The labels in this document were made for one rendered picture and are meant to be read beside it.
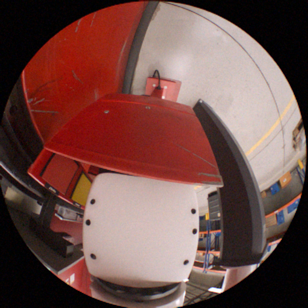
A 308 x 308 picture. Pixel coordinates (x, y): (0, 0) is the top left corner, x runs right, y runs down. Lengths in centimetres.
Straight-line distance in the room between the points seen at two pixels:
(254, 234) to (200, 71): 94
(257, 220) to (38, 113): 59
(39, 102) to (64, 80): 8
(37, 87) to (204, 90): 93
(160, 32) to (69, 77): 74
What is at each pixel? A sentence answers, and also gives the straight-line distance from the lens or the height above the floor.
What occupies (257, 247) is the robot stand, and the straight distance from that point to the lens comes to 39.
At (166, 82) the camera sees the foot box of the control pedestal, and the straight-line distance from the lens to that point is 72.
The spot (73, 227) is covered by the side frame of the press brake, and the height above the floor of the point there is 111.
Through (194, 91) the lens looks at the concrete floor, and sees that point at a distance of 88.
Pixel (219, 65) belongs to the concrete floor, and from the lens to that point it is 94.
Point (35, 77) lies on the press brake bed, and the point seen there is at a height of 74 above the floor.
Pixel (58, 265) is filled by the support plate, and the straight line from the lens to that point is 27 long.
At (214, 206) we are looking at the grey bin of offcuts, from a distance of 255.
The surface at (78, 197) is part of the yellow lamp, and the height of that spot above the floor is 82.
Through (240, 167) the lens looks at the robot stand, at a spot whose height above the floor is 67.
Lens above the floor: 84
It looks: 41 degrees down
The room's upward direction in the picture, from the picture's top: 170 degrees counter-clockwise
